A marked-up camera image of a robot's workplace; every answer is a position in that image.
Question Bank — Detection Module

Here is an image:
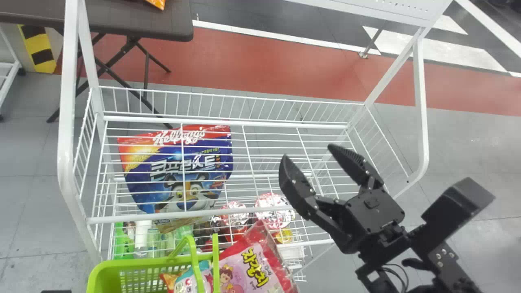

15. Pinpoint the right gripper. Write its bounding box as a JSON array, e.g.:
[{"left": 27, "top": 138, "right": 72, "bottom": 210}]
[{"left": 279, "top": 143, "right": 407, "bottom": 255}]

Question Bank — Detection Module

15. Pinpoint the dark side table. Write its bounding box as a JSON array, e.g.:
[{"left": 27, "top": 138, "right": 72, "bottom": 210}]
[{"left": 0, "top": 0, "right": 194, "bottom": 129}]

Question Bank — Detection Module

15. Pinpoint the black cable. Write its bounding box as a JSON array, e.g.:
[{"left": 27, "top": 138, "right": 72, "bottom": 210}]
[{"left": 382, "top": 264, "right": 409, "bottom": 293}]

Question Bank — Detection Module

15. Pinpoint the yellow black striped post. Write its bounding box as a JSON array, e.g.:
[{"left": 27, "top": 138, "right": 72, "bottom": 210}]
[{"left": 17, "top": 24, "right": 58, "bottom": 74}]

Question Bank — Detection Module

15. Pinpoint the white wire rack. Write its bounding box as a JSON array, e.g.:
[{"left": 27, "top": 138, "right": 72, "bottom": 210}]
[
  {"left": 57, "top": 0, "right": 453, "bottom": 282},
  {"left": 0, "top": 28, "right": 26, "bottom": 122}
]

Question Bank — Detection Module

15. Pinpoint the white bottle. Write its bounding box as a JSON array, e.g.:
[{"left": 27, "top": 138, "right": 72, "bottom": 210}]
[{"left": 134, "top": 220, "right": 152, "bottom": 258}]

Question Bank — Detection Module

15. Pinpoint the red noodle cup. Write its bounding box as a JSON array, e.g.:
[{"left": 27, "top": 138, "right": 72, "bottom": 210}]
[
  {"left": 254, "top": 192, "right": 296, "bottom": 232},
  {"left": 219, "top": 200, "right": 252, "bottom": 241}
]

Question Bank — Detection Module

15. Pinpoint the green basket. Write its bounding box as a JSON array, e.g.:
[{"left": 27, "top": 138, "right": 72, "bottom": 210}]
[{"left": 86, "top": 234, "right": 221, "bottom": 293}]

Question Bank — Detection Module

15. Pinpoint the blue cereal bag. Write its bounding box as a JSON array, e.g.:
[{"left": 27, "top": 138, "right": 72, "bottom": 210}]
[{"left": 117, "top": 124, "right": 234, "bottom": 235}]

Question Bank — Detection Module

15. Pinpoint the pink snack packet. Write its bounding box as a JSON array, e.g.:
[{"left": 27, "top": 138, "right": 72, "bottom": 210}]
[{"left": 215, "top": 222, "right": 300, "bottom": 293}]

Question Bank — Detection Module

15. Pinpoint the green bottle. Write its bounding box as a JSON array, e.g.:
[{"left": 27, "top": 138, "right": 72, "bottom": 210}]
[{"left": 113, "top": 222, "right": 135, "bottom": 260}]

